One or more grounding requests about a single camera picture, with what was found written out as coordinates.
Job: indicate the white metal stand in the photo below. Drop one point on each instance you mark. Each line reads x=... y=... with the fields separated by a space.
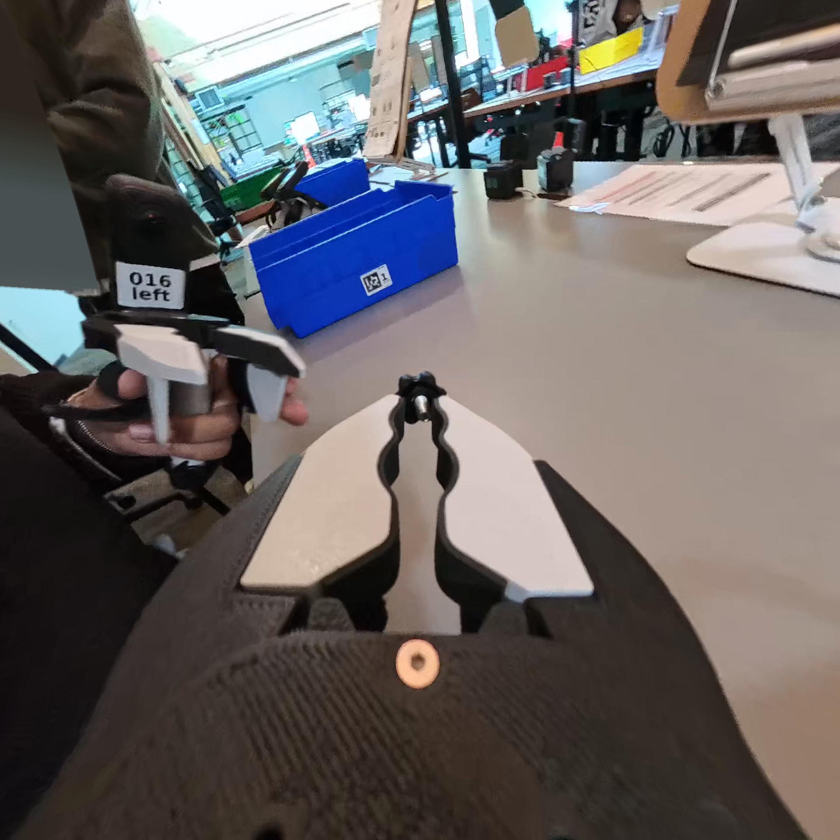
x=741 y=253

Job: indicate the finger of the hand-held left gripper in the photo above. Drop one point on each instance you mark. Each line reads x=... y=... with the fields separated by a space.
x=266 y=392
x=164 y=358

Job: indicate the blue bin with tag label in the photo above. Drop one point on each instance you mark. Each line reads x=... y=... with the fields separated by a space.
x=328 y=275

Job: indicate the red storage bin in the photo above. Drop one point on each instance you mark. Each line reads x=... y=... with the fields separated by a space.
x=546 y=71

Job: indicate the green crate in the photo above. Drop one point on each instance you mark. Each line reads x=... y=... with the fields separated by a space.
x=253 y=188

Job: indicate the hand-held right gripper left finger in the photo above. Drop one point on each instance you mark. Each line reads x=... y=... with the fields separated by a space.
x=328 y=512

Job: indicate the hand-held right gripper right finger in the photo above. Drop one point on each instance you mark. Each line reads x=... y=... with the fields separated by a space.
x=512 y=525

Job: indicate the black star knob screw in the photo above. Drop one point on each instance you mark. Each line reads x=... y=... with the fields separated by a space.
x=420 y=382

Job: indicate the small yellow box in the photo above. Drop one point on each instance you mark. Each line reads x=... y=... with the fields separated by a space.
x=610 y=49

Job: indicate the black box green buttons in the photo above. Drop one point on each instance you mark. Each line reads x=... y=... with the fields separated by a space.
x=502 y=180

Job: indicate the person's left forearm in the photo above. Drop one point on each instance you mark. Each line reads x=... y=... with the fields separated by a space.
x=29 y=394

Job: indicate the printed paper sheet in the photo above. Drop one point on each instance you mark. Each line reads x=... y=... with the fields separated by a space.
x=682 y=190

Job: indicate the person's left hand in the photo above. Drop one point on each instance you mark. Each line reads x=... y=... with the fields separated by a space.
x=197 y=436

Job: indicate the background workbench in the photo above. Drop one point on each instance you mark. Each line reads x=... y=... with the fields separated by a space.
x=558 y=88

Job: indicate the cardboard sign board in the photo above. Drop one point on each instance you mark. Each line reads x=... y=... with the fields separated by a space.
x=390 y=79

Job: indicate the plain blue storage bin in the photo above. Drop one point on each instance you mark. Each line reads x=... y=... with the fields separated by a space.
x=334 y=184

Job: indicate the black grey battery pack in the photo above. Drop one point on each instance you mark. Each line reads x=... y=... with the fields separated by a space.
x=554 y=172

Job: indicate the black support pole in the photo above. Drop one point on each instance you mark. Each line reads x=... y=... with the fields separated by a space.
x=453 y=79

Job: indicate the black chair base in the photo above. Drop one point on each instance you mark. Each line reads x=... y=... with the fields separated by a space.
x=203 y=500

